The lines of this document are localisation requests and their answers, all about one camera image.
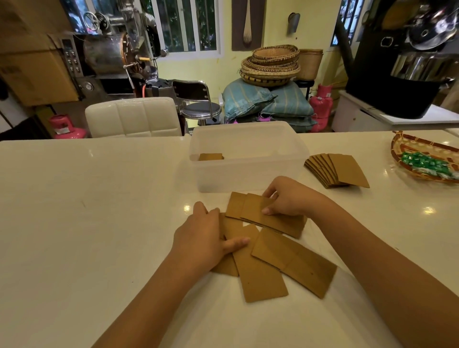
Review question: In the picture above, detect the dark framed window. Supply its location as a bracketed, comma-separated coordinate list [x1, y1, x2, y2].
[331, 0, 366, 47]

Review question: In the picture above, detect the metal scoop on wall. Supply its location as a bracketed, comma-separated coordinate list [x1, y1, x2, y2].
[287, 12, 301, 36]

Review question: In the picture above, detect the pile of green wrapped candies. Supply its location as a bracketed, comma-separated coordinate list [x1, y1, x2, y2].
[400, 151, 459, 180]

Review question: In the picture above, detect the tall woven basket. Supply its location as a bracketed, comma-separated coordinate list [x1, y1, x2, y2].
[295, 49, 324, 81]

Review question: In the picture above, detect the wooden spoon wall panel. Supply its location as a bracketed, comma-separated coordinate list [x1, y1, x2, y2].
[231, 0, 267, 52]

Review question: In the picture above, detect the stack of woven flat baskets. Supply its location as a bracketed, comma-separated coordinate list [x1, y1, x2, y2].
[239, 44, 301, 87]

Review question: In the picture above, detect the person's left forearm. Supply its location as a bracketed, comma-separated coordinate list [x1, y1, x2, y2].
[91, 251, 213, 348]

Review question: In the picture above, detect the large cardboard box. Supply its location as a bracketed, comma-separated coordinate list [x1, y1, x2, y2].
[0, 0, 80, 107]

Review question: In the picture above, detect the steel coffee roaster machine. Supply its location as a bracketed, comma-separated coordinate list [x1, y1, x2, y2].
[57, 0, 170, 105]

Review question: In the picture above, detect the woven bamboo tray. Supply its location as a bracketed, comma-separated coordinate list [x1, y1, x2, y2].
[390, 130, 459, 184]

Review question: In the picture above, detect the white cabinet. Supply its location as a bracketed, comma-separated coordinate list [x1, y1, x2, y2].
[330, 90, 459, 133]

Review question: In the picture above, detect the person's right hand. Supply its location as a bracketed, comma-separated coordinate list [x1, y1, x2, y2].
[262, 176, 328, 218]

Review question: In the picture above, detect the person's right forearm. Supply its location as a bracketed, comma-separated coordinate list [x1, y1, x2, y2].
[308, 195, 459, 348]

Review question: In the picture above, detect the white framed window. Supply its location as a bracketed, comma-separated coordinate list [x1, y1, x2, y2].
[142, 0, 222, 61]

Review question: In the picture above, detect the chrome bar stool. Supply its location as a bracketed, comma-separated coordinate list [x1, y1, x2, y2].
[172, 80, 222, 126]

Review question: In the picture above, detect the fanned stack of cardboard sleeves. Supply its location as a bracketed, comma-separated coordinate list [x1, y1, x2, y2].
[304, 153, 370, 189]

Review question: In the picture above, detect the pink gas cylinder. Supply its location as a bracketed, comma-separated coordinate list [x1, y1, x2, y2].
[309, 84, 333, 133]
[49, 114, 87, 140]

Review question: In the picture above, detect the black coffee roaster machine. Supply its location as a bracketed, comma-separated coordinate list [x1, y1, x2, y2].
[345, 0, 459, 120]

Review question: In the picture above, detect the black stool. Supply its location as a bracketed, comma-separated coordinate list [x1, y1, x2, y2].
[293, 79, 316, 102]

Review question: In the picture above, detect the person's left hand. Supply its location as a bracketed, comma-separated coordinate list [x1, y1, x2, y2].
[171, 201, 250, 270]

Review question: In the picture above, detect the blue striped sack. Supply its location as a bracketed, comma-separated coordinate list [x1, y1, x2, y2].
[267, 115, 318, 133]
[222, 78, 277, 123]
[261, 82, 316, 118]

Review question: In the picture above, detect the clear plastic storage box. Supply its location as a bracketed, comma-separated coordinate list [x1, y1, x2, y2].
[189, 121, 310, 194]

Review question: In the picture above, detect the white padded chair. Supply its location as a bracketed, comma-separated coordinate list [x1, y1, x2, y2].
[85, 97, 183, 139]

